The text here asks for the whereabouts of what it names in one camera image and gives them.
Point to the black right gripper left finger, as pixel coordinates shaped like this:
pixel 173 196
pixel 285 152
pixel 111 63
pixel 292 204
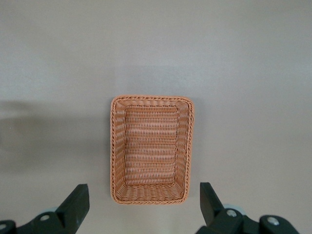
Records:
pixel 48 224

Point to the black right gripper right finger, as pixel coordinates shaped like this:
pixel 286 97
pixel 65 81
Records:
pixel 229 221

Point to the brown deep wicker basket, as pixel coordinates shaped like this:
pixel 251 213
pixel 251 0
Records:
pixel 151 146

